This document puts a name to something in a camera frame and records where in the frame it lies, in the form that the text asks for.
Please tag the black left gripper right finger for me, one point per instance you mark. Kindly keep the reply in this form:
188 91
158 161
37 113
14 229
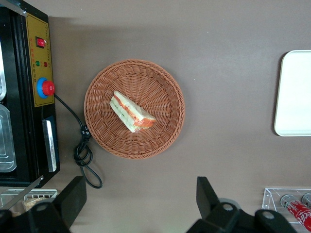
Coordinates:
206 196

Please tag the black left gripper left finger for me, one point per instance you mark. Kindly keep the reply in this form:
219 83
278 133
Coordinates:
70 199

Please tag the triangle sandwich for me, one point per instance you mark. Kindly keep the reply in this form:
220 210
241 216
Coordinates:
131 112

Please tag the round brown wicker basket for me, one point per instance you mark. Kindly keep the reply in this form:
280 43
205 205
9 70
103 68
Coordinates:
155 80

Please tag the cream plastic tray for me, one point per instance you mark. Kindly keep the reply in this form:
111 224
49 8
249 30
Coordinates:
294 97

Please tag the clear bagged beige snack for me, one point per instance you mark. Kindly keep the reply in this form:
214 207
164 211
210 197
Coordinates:
31 204

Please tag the clear acrylic bottle rack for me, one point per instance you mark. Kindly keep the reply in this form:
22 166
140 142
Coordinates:
269 196

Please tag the clear meal container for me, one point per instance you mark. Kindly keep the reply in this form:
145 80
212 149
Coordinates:
2 80
6 138

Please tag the black sealing machine yellow panel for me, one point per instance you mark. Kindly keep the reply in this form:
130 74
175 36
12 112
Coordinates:
24 121

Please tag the red cola bottle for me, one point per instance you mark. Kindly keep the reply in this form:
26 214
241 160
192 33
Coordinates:
308 199
300 213

